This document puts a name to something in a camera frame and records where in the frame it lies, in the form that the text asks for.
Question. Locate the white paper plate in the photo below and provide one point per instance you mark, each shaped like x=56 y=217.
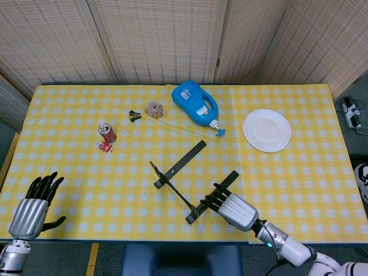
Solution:
x=267 y=130

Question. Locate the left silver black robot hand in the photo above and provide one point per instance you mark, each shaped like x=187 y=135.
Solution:
x=27 y=218

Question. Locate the yellow checkered tablecloth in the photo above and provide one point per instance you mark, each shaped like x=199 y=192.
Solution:
x=86 y=172

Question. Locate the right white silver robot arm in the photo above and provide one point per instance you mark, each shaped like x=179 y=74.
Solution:
x=293 y=247

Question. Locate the yellow floor tape strip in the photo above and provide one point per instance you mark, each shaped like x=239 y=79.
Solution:
x=92 y=258

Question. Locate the white black sneaker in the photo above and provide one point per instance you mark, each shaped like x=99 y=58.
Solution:
x=362 y=178

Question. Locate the black folding laptop stand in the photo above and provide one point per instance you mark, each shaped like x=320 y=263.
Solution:
x=187 y=157

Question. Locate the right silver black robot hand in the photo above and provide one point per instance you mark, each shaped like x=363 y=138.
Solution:
x=238 y=211

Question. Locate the crumpled red snack wrapper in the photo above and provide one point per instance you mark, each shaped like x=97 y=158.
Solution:
x=105 y=146

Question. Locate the blue detergent pump bottle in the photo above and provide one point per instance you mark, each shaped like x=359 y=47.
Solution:
x=189 y=100

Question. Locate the red soda can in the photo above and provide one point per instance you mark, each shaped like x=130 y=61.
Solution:
x=108 y=135

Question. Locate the beige woven folding screen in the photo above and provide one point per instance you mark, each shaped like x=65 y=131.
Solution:
x=158 y=37

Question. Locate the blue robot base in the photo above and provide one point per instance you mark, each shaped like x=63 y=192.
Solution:
x=181 y=261

